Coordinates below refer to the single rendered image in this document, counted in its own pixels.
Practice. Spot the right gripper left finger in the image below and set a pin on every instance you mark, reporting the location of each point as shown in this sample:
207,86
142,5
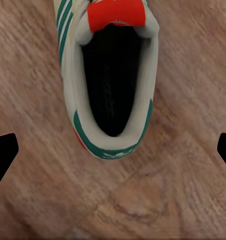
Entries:
9,148

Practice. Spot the gym shoe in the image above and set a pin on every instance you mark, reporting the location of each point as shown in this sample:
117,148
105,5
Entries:
108,52

